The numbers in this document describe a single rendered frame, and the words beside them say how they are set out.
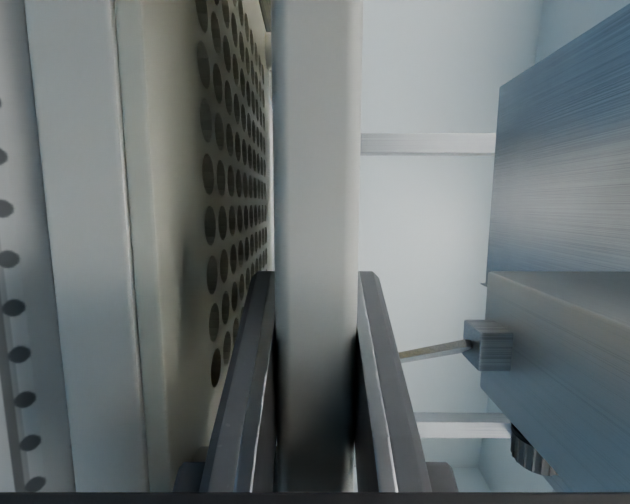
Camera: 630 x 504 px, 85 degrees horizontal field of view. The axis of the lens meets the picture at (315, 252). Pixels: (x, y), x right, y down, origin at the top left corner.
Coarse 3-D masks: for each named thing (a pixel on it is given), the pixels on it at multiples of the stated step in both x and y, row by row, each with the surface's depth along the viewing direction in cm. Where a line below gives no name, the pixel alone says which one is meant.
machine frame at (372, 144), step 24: (360, 144) 107; (384, 144) 107; (408, 144) 106; (432, 144) 106; (456, 144) 106; (480, 144) 106; (432, 432) 120; (456, 432) 120; (480, 432) 120; (504, 432) 120; (552, 480) 99
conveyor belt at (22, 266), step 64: (0, 0) 8; (0, 64) 8; (0, 128) 8; (0, 192) 8; (0, 256) 8; (0, 320) 9; (0, 384) 9; (64, 384) 10; (0, 448) 9; (64, 448) 10
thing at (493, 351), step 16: (464, 320) 28; (480, 320) 27; (464, 336) 27; (480, 336) 25; (496, 336) 25; (512, 336) 25; (400, 352) 30; (416, 352) 29; (432, 352) 28; (448, 352) 28; (464, 352) 27; (480, 352) 25; (496, 352) 25; (480, 368) 25; (496, 368) 25
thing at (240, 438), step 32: (256, 288) 10; (256, 320) 8; (256, 352) 8; (224, 384) 7; (256, 384) 7; (224, 416) 6; (256, 416) 6; (224, 448) 6; (256, 448) 6; (192, 480) 6; (224, 480) 6; (256, 480) 6
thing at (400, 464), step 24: (360, 288) 10; (360, 312) 9; (384, 312) 9; (360, 336) 8; (384, 336) 8; (360, 360) 8; (384, 360) 7; (360, 384) 8; (384, 384) 7; (360, 408) 8; (384, 408) 6; (408, 408) 7; (360, 432) 8; (384, 432) 6; (408, 432) 6; (360, 456) 8; (384, 456) 6; (408, 456) 6; (360, 480) 8; (384, 480) 6; (408, 480) 6; (432, 480) 6
